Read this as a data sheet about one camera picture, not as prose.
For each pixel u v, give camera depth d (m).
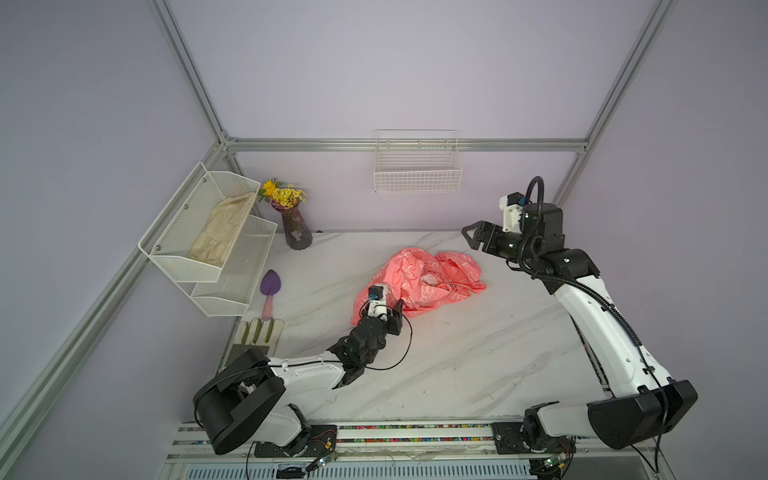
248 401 0.42
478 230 0.65
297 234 1.10
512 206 0.64
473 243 0.66
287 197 0.98
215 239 0.77
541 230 0.52
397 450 0.73
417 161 0.95
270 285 1.04
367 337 0.62
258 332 0.93
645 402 0.38
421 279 0.84
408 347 0.69
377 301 0.70
